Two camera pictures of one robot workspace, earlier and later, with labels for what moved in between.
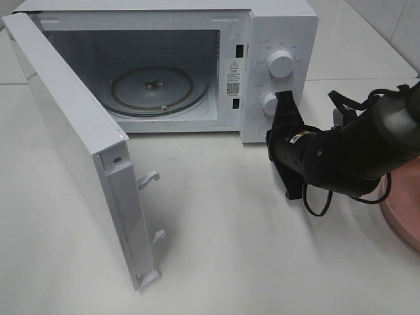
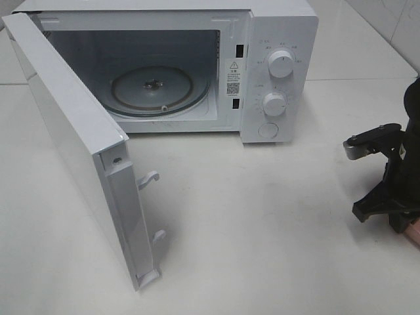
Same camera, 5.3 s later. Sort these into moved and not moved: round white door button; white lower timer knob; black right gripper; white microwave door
Moved: black right gripper
Not moved: white lower timer knob; round white door button; white microwave door
